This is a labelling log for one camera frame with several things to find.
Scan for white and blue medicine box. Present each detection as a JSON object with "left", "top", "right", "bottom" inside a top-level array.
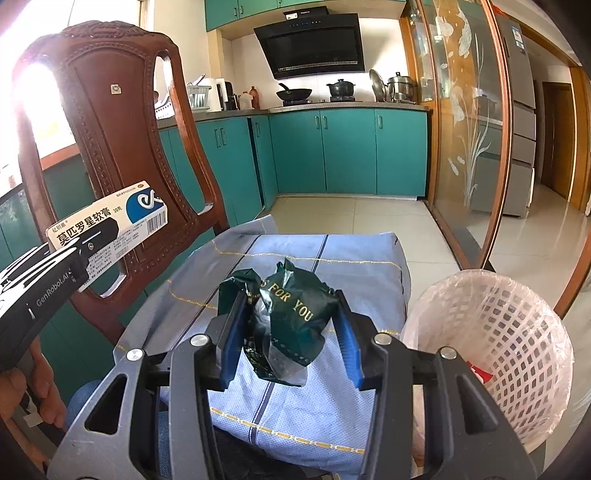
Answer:
[{"left": 46, "top": 180, "right": 170, "bottom": 294}]

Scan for teal kitchen cabinets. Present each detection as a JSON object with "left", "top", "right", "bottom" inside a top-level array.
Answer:
[
  {"left": 204, "top": 0, "right": 410, "bottom": 32},
  {"left": 157, "top": 107, "right": 429, "bottom": 232}
]

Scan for steel stock pot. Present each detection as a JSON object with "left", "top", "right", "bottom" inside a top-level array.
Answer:
[{"left": 387, "top": 72, "right": 419, "bottom": 103}]

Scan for blue quilted cloth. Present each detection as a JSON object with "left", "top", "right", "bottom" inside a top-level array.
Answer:
[{"left": 113, "top": 215, "right": 414, "bottom": 474}]

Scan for dark green foil wrapper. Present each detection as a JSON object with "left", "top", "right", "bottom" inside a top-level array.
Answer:
[{"left": 217, "top": 257, "right": 341, "bottom": 387}]

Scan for teal lower kitchen cabinets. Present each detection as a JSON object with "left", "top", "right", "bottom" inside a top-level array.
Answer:
[{"left": 157, "top": 107, "right": 429, "bottom": 232}]

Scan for person's legs in jeans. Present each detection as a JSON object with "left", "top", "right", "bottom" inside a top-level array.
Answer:
[{"left": 65, "top": 382, "right": 102, "bottom": 433}]

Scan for brown wooden door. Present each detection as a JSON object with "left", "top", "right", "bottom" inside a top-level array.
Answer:
[{"left": 540, "top": 80, "right": 579, "bottom": 200}]

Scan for person's left hand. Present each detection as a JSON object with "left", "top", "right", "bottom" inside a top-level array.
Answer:
[{"left": 0, "top": 339, "right": 68, "bottom": 433}]

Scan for pink lattice waste basket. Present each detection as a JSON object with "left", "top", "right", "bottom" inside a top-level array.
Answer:
[{"left": 402, "top": 268, "right": 576, "bottom": 459}]

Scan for wood framed glass sliding door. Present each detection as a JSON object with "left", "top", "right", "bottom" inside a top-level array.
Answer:
[{"left": 399, "top": 0, "right": 591, "bottom": 320}]

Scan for silver refrigerator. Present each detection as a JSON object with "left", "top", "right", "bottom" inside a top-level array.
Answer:
[{"left": 496, "top": 11, "right": 539, "bottom": 217}]

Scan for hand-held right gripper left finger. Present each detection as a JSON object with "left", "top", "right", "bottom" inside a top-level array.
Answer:
[{"left": 48, "top": 291, "right": 250, "bottom": 480}]

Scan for black range hood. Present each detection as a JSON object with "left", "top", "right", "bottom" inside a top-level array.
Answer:
[{"left": 253, "top": 9, "right": 362, "bottom": 80}]

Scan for teal upper kitchen cabinets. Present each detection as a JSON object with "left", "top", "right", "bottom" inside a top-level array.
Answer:
[{"left": 204, "top": 0, "right": 410, "bottom": 32}]

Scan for white kettle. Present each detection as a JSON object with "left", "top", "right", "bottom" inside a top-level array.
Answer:
[{"left": 203, "top": 78, "right": 228, "bottom": 112}]

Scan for steel pot lid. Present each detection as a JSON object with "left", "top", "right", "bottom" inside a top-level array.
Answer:
[{"left": 368, "top": 69, "right": 389, "bottom": 103}]

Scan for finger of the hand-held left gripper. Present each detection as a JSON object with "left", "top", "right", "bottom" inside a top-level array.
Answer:
[{"left": 0, "top": 218, "right": 120, "bottom": 292}]

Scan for carved wooden chair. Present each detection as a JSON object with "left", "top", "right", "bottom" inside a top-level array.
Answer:
[{"left": 11, "top": 25, "right": 232, "bottom": 343}]

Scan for black cooking pot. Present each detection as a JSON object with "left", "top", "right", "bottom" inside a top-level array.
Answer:
[{"left": 326, "top": 78, "right": 358, "bottom": 99}]

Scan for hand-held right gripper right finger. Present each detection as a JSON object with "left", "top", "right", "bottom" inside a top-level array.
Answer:
[{"left": 332, "top": 290, "right": 539, "bottom": 480}]

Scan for dish rack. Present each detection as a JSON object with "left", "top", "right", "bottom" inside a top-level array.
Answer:
[{"left": 187, "top": 83, "right": 211, "bottom": 112}]

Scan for black wok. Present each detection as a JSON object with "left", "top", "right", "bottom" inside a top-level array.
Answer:
[{"left": 276, "top": 83, "right": 314, "bottom": 103}]

